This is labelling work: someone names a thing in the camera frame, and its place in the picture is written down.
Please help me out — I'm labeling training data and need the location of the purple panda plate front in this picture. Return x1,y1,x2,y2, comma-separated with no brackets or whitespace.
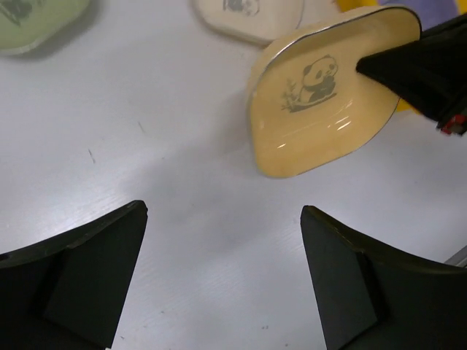
453,0,467,15

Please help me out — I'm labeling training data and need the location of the aluminium mounting rail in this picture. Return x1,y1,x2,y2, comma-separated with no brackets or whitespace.
445,246,467,268

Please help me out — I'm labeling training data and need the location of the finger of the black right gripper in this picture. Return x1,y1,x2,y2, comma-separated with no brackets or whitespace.
356,14,466,124

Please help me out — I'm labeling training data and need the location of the cream panda plate centre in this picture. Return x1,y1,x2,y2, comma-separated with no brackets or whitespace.
193,0,304,44

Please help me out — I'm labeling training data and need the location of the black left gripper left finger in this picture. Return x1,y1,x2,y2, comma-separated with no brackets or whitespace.
1,201,147,349

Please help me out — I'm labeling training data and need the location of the green panda plate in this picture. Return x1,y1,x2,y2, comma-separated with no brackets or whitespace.
1,0,90,55

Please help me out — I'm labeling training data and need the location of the yellow panda plate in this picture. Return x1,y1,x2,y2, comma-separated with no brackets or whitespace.
247,5,421,178

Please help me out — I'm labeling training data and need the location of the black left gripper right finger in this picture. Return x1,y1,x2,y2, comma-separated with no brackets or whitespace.
301,206,466,349

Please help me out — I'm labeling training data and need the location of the yellow plastic bin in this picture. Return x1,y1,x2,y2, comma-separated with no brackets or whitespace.
333,0,467,114

